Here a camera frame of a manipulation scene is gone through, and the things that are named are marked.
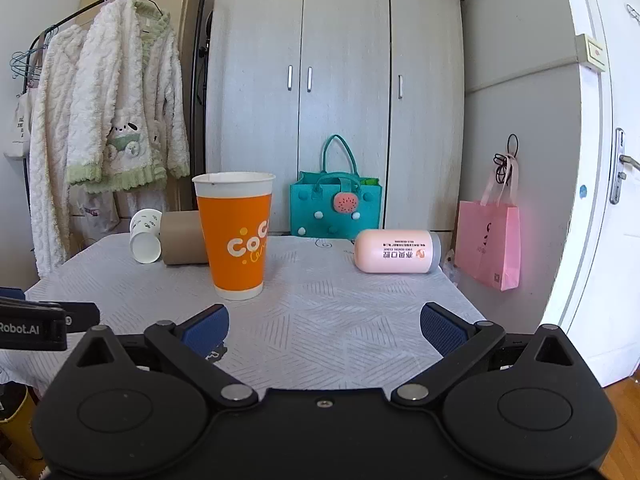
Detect grey wooden wardrobe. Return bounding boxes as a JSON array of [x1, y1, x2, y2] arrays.
[[206, 0, 464, 234]]

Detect brown cardboard tube can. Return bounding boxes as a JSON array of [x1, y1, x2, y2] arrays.
[[160, 210, 208, 266]]

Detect white door with handle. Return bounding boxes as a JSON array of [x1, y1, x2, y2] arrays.
[[542, 0, 639, 386]]

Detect white fluffy plain robe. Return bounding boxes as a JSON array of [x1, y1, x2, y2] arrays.
[[28, 25, 87, 278]]

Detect black wall hook with cords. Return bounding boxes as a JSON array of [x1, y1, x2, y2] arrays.
[[494, 133, 520, 184]]

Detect orange paper cup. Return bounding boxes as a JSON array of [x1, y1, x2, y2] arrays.
[[192, 171, 274, 300]]

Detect white patterned tablecloth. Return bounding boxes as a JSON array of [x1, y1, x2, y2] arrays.
[[26, 234, 480, 392]]

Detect pink paper gift bag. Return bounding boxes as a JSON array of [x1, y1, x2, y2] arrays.
[[454, 160, 521, 292]]

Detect pink plastic bottle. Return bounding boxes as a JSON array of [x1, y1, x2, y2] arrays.
[[354, 229, 442, 274]]

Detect teal felt handbag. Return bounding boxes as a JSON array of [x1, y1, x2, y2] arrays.
[[290, 134, 383, 240]]

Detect black clothes rack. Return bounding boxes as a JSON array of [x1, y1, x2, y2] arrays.
[[22, 0, 212, 212]]

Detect white green-print paper cup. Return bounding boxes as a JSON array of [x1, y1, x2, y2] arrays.
[[129, 208, 163, 264]]

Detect white fluffy green-trim robe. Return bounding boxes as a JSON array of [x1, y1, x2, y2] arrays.
[[66, 0, 190, 193]]

